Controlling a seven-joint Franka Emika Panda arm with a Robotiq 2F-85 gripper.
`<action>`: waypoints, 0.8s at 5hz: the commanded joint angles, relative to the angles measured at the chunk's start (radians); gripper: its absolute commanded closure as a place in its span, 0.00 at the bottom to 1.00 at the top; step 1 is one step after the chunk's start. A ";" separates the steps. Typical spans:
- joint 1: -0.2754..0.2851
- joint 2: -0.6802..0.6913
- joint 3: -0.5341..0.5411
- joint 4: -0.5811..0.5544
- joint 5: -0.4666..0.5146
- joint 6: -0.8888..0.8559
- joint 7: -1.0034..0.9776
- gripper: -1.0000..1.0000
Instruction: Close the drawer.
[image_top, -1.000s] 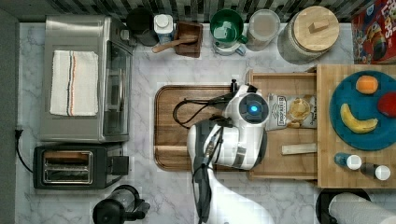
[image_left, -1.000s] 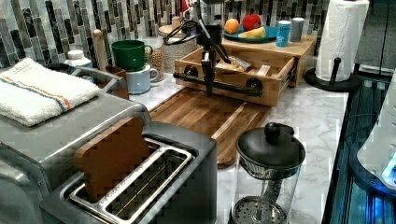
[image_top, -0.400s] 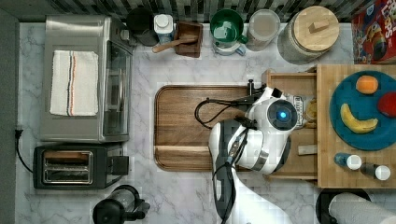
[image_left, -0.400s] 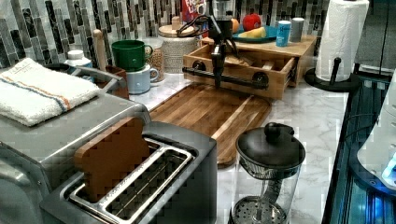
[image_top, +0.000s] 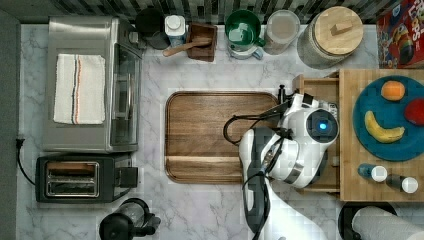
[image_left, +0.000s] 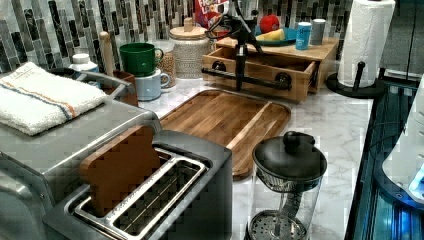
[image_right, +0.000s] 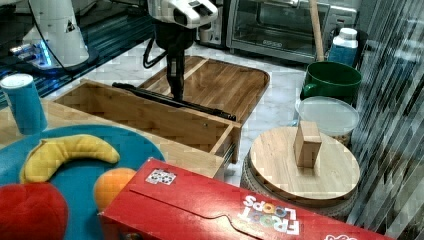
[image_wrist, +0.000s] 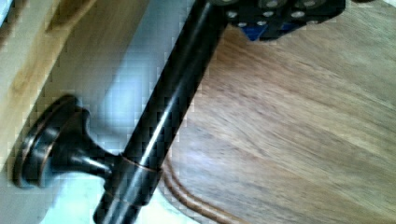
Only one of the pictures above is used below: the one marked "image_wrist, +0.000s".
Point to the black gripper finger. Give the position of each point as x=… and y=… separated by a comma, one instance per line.
x=268, y=20

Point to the light wooden drawer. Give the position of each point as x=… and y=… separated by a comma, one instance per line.
x=52, y=47

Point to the black metal drawer handle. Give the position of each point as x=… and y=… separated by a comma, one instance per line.
x=59, y=142

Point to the dark wooden cutting board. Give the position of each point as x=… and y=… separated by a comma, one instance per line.
x=296, y=131

